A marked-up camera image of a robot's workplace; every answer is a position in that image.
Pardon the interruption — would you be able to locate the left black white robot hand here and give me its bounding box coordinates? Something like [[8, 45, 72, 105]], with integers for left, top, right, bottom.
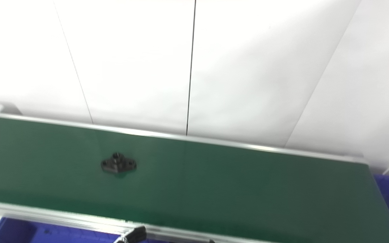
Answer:
[[115, 225, 147, 243]]

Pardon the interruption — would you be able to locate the black flanged machine part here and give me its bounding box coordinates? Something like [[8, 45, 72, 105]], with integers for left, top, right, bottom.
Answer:
[[100, 153, 137, 175]]

